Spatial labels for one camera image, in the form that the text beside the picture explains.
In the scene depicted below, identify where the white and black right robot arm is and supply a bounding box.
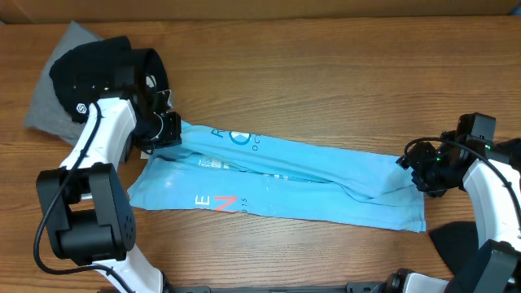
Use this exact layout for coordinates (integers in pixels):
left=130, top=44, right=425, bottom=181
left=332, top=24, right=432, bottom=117
left=375, top=112, right=520, bottom=292

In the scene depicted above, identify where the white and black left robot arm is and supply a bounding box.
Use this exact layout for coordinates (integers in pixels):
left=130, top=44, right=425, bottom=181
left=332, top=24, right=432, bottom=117
left=33, top=61, right=181, bottom=292

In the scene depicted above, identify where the light blue printed t-shirt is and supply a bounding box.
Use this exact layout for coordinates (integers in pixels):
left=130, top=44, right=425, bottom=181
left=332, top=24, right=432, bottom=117
left=129, top=124, right=427, bottom=232

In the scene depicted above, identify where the black folded garment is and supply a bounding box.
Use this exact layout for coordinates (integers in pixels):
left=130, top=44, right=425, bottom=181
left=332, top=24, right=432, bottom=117
left=50, top=36, right=169, bottom=124

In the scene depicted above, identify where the black cloth at table edge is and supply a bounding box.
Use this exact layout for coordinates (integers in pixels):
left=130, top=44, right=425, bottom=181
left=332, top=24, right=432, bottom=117
left=428, top=221, right=479, bottom=274

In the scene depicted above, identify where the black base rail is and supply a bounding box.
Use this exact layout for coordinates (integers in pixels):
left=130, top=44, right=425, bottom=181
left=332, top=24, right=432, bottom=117
left=164, top=282, right=385, bottom=293

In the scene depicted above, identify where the grey folded garment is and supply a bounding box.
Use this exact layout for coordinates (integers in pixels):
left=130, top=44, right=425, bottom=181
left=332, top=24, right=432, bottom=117
left=23, top=21, right=103, bottom=146

